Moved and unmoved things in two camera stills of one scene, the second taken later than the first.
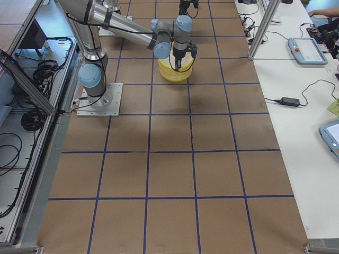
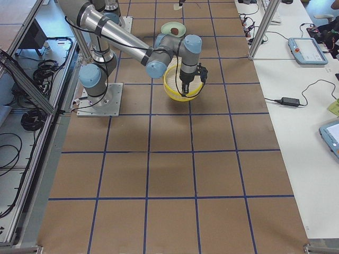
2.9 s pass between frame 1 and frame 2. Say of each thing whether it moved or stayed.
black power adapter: stayed
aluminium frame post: stayed
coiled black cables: stayed
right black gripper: moved
